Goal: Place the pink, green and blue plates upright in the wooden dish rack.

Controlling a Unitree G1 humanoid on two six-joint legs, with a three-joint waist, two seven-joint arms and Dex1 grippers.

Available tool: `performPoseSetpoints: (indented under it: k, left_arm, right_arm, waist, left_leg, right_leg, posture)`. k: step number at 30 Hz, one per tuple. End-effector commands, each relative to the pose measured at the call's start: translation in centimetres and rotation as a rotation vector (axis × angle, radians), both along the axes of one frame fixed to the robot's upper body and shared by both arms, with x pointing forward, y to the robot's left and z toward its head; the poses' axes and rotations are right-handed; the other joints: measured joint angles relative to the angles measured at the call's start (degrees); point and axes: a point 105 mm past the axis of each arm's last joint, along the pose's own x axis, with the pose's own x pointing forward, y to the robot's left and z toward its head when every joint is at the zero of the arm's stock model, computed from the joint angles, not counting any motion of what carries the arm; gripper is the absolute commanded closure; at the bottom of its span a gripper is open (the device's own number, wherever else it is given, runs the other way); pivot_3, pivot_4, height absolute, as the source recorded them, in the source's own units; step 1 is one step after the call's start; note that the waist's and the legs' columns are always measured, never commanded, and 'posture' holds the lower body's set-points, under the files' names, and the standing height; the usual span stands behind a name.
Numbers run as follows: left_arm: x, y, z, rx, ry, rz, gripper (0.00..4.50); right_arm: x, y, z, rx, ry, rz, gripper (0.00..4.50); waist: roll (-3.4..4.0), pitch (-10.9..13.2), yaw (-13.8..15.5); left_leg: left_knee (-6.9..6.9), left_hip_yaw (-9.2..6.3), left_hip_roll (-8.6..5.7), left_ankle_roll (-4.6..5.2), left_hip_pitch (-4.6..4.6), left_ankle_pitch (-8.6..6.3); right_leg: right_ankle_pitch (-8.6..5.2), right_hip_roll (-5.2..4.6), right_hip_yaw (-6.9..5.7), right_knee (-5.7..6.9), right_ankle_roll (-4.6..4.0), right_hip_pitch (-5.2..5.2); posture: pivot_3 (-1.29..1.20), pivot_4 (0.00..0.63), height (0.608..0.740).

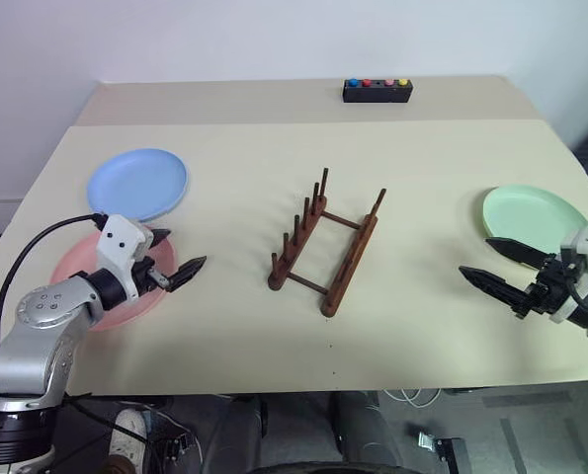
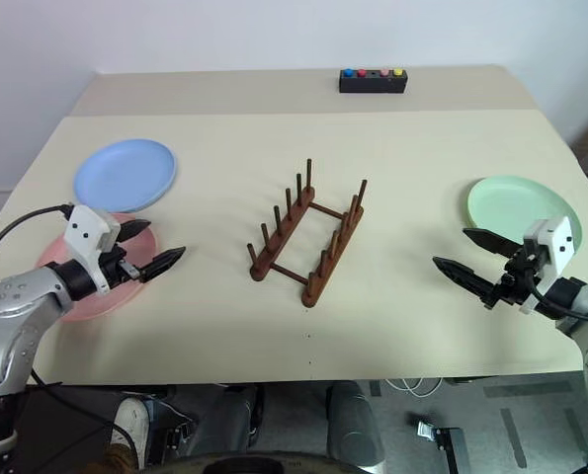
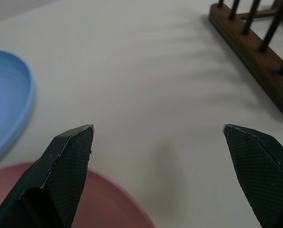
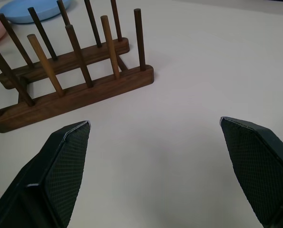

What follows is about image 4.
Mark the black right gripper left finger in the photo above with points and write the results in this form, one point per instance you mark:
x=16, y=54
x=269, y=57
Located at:
x=60, y=171

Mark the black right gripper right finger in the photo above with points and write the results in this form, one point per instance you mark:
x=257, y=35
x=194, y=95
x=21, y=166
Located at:
x=257, y=166

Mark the light blue plate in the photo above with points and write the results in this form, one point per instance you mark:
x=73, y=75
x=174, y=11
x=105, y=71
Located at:
x=17, y=12

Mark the black dish rack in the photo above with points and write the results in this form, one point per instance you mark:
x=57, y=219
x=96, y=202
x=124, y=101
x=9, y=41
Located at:
x=84, y=95

